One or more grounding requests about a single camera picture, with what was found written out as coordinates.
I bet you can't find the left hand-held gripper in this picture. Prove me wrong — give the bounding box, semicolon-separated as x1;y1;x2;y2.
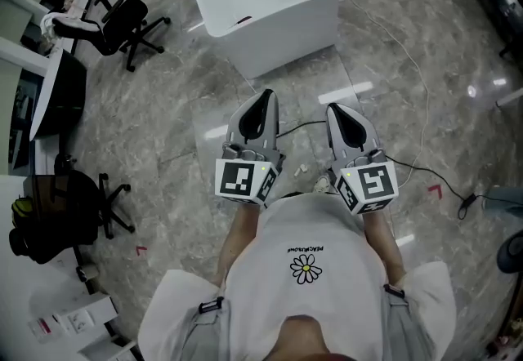
215;88;286;207

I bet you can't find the person's right forearm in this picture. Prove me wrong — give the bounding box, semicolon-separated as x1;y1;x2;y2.
361;208;408;286

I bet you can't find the white floor cable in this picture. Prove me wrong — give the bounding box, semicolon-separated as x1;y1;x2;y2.
338;0;431;189

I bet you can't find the white cloth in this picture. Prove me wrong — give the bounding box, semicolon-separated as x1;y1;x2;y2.
39;11;101;38

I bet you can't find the black power cable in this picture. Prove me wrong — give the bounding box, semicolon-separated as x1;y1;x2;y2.
277;119;478;221

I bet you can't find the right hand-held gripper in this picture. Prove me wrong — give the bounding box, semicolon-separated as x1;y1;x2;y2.
325;102;400;215

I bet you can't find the round black table white top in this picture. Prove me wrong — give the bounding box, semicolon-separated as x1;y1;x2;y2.
29;47;88;142

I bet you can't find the white desk with papers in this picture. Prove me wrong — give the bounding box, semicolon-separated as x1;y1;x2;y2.
0;175;138;361

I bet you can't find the white daisy t-shirt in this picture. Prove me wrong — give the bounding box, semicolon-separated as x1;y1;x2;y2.
137;192;458;361

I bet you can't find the grey shoulder strap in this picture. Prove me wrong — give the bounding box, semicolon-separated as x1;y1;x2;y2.
382;283;435;361
190;296;230;361

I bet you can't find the black backpack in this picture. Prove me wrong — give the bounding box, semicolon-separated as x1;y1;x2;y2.
8;224;74;265

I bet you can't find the yellow green bag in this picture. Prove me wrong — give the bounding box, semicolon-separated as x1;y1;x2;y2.
11;195;32;226

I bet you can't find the black office chair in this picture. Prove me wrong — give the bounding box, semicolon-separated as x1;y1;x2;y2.
28;169;136;266
51;0;172;73

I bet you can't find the person's left forearm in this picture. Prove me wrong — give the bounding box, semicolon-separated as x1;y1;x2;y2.
212;202;263;287

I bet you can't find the white bathtub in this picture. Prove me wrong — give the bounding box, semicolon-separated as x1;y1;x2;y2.
178;0;340;80

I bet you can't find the person's white shoe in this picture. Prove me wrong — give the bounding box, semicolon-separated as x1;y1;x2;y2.
312;174;334;194

